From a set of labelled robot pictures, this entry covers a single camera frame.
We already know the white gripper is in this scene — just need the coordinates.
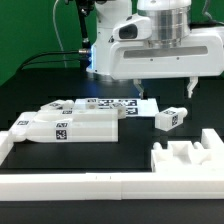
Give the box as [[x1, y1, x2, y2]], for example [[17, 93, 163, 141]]
[[109, 27, 224, 99]]

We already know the white flat back plate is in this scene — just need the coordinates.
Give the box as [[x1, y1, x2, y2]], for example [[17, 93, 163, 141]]
[[75, 98, 159, 117]]

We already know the white right fence rail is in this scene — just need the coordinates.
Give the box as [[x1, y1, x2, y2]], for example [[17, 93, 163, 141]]
[[201, 129, 224, 150]]

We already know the black cable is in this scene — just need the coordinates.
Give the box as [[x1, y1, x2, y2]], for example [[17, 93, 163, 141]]
[[16, 49, 91, 73]]

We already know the white thin cable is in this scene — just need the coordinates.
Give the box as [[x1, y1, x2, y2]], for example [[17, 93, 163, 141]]
[[52, 0, 69, 69]]

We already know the white left fence rail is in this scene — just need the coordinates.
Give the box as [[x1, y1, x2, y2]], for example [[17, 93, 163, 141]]
[[0, 131, 14, 165]]

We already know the white chair seat piece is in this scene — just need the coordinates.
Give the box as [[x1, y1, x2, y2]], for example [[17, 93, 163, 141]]
[[151, 141, 224, 174]]

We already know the white front fence rail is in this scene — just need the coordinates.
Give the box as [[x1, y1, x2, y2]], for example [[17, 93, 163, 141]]
[[0, 173, 224, 201]]

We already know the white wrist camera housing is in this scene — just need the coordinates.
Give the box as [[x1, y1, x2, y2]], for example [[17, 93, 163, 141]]
[[112, 14, 152, 41]]

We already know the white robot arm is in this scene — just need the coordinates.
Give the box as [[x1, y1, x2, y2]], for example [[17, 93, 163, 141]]
[[87, 0, 224, 93]]

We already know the white fence rail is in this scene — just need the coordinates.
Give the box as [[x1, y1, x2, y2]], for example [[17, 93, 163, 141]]
[[201, 129, 224, 150], [0, 131, 14, 165], [0, 173, 224, 201]]

